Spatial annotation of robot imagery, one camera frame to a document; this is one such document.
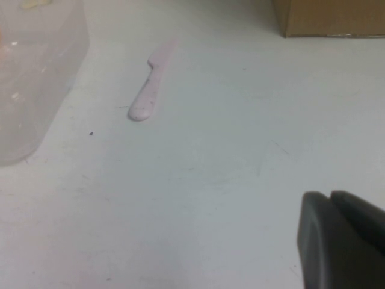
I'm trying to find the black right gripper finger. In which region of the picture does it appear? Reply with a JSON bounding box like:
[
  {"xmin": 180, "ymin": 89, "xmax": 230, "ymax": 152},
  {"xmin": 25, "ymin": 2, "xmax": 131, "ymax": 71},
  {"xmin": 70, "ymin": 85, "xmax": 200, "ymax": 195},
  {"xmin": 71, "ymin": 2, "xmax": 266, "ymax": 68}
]
[{"xmin": 297, "ymin": 190, "xmax": 385, "ymax": 289}]

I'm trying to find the brown cardboard box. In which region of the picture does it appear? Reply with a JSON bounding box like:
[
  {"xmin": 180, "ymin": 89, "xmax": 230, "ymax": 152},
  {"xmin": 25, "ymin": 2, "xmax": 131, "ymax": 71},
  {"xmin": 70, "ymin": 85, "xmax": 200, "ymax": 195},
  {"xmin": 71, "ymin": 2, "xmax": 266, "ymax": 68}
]
[{"xmin": 271, "ymin": 0, "xmax": 385, "ymax": 39}]

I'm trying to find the clear plastic egg box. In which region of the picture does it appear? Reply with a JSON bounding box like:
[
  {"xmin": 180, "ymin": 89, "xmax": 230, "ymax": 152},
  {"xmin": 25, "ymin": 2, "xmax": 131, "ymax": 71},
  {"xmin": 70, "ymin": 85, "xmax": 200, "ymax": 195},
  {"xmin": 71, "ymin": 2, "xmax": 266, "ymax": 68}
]
[{"xmin": 0, "ymin": 0, "xmax": 90, "ymax": 167}]

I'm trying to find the pink plastic knife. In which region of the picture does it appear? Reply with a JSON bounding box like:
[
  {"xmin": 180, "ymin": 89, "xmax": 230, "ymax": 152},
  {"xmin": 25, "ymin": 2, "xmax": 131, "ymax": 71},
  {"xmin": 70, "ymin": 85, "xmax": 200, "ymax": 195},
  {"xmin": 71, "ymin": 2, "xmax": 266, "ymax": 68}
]
[{"xmin": 128, "ymin": 37, "xmax": 180, "ymax": 122}]

